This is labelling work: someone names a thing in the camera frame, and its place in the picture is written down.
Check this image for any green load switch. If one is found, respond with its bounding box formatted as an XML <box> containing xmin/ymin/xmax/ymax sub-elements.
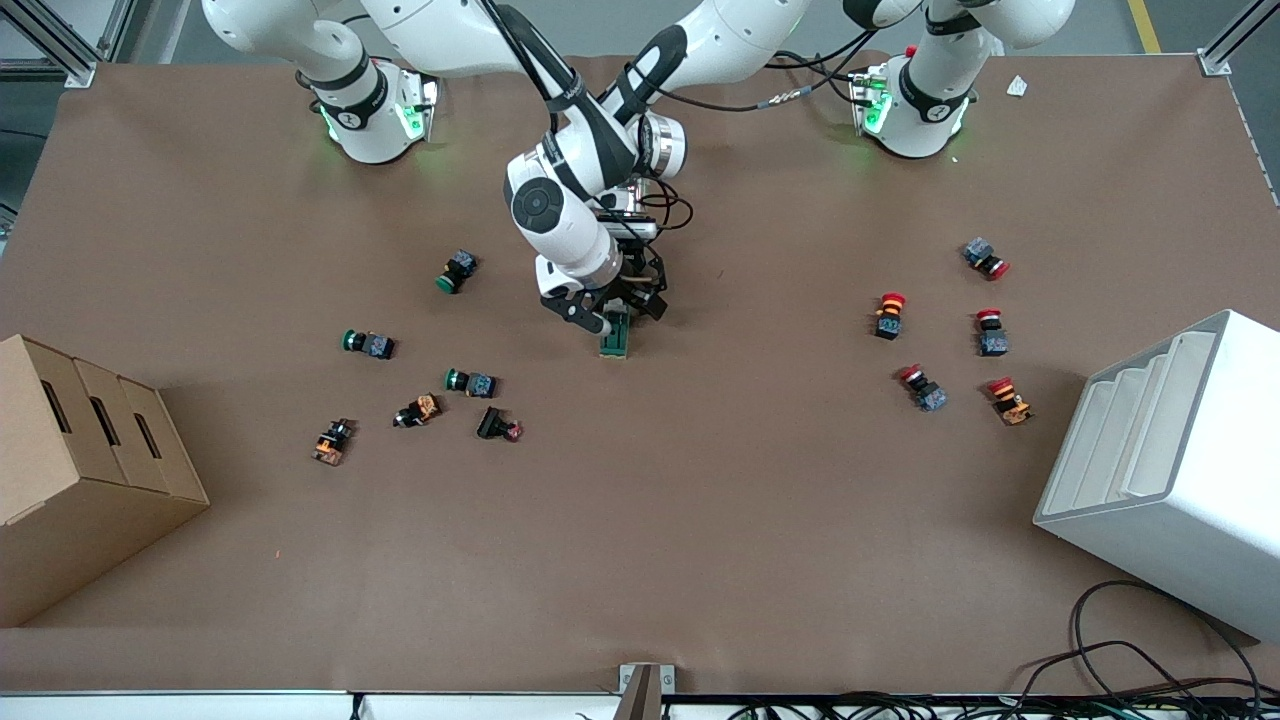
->
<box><xmin>598</xmin><ymin>310</ymin><xmax>635</xmax><ymax>360</ymax></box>

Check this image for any brown paper table cover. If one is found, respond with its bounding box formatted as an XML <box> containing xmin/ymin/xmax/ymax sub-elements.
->
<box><xmin>0</xmin><ymin>50</ymin><xmax>1280</xmax><ymax>696</ymax></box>

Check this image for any black push button orange block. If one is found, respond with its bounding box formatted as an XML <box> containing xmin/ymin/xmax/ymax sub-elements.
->
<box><xmin>311</xmin><ymin>418</ymin><xmax>357</xmax><ymax>467</ymax></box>
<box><xmin>392</xmin><ymin>393</ymin><xmax>443</xmax><ymax>430</ymax></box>

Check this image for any red push button orange block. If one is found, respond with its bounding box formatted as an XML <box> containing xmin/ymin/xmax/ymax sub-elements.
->
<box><xmin>986</xmin><ymin>376</ymin><xmax>1034</xmax><ymax>427</ymax></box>

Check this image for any brown cardboard box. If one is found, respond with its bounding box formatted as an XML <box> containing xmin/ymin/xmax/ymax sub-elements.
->
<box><xmin>0</xmin><ymin>334</ymin><xmax>211</xmax><ymax>629</ymax></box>

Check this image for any white stepped plastic rack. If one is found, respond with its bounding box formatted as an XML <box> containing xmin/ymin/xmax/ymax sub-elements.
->
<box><xmin>1033</xmin><ymin>309</ymin><xmax>1280</xmax><ymax>643</ymax></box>

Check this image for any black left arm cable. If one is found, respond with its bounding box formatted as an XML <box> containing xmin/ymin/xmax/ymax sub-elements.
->
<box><xmin>638</xmin><ymin>30</ymin><xmax>901</xmax><ymax>234</ymax></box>

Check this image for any black arm base cable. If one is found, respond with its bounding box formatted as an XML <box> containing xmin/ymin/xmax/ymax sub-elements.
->
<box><xmin>772</xmin><ymin>48</ymin><xmax>866</xmax><ymax>106</ymax></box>

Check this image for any grey metal table bracket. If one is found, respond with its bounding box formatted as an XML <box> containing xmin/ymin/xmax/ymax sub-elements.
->
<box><xmin>618</xmin><ymin>663</ymin><xmax>676</xmax><ymax>720</ymax></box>

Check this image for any black cable bundle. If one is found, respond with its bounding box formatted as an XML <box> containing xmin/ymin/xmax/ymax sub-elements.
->
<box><xmin>725</xmin><ymin>688</ymin><xmax>1280</xmax><ymax>720</ymax></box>

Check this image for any looping black cable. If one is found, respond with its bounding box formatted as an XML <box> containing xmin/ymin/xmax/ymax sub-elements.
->
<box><xmin>1015</xmin><ymin>580</ymin><xmax>1266</xmax><ymax>716</ymax></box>

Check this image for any white table edge rail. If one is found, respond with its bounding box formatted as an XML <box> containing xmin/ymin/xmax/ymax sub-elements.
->
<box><xmin>0</xmin><ymin>688</ymin><xmax>626</xmax><ymax>720</ymax></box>

